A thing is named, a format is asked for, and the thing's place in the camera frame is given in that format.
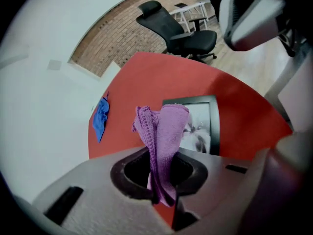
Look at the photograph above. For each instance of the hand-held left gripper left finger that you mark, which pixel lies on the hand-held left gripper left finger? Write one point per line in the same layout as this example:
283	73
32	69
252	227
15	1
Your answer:
97	204

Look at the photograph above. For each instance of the red table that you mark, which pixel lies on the red table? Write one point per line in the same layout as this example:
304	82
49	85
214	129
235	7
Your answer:
171	82

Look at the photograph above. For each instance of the blue cloth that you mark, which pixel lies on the blue cloth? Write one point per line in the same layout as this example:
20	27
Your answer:
100	121

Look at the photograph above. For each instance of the black framed picture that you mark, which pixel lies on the black framed picture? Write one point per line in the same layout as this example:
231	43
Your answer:
215	121

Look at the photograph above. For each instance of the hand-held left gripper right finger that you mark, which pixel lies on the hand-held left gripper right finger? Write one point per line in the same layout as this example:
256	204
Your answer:
220	185

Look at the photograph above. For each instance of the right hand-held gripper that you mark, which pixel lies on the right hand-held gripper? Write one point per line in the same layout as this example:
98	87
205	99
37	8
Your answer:
292	38

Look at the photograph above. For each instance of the purple cloth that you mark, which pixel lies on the purple cloth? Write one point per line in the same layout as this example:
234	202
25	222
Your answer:
168	136

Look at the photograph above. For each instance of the white desk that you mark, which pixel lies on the white desk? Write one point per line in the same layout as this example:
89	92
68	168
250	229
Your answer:
83	92

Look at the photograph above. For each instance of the white slatted table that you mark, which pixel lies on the white slatted table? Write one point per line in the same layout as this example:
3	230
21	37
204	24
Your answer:
188	7

